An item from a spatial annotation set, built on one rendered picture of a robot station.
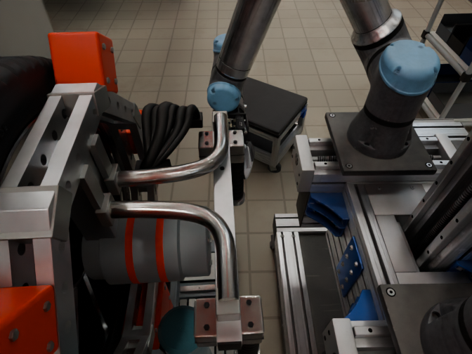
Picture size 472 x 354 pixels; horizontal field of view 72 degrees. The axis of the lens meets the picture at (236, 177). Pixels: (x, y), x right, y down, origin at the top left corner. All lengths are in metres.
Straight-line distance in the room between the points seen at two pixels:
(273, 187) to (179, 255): 1.28
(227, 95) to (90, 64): 0.29
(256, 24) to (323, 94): 1.87
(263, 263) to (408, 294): 0.96
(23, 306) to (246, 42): 0.55
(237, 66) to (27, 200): 0.48
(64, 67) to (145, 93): 1.96
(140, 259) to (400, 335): 0.44
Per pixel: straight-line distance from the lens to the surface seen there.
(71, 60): 0.58
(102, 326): 0.85
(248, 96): 1.82
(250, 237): 1.61
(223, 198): 0.51
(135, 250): 0.57
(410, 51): 0.81
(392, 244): 0.84
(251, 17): 0.67
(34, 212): 0.39
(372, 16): 0.84
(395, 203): 0.91
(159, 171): 0.52
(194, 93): 2.46
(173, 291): 1.36
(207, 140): 0.65
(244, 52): 0.70
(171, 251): 0.56
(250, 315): 0.46
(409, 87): 0.77
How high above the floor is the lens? 1.39
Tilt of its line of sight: 49 degrees down
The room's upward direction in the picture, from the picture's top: straight up
